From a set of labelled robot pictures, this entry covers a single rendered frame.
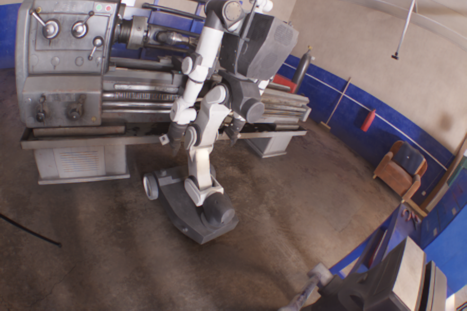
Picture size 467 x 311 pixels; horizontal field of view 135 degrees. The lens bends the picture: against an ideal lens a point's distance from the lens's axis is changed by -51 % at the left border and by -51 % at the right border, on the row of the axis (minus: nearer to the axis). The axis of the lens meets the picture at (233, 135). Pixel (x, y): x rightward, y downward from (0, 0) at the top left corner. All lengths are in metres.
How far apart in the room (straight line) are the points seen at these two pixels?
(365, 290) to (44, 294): 1.38
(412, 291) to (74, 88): 1.40
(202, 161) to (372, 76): 4.40
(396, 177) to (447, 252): 3.20
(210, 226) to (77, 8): 1.51
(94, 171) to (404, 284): 1.71
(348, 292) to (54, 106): 1.38
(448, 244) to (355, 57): 4.72
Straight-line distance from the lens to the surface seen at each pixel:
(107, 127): 1.47
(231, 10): 0.80
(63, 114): 1.30
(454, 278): 1.14
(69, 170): 1.68
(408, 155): 4.34
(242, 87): 0.91
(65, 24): 1.28
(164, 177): 1.47
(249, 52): 0.85
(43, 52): 1.35
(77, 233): 1.46
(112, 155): 1.58
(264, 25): 0.84
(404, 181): 4.12
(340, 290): 0.37
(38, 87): 1.30
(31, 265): 1.47
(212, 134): 1.21
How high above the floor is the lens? 1.23
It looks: 27 degrees down
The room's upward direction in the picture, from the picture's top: 21 degrees clockwise
